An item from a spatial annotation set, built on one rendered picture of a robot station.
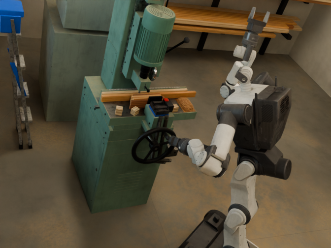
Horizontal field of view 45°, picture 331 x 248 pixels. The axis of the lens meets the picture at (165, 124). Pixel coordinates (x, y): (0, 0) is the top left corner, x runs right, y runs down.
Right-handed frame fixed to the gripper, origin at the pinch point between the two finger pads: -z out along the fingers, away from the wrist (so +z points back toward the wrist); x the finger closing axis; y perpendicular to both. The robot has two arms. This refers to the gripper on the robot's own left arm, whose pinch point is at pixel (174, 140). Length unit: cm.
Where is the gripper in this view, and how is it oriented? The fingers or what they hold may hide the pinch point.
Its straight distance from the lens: 232.2
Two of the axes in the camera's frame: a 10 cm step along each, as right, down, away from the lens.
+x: 8.0, 3.3, 5.0
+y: 3.8, -9.3, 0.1
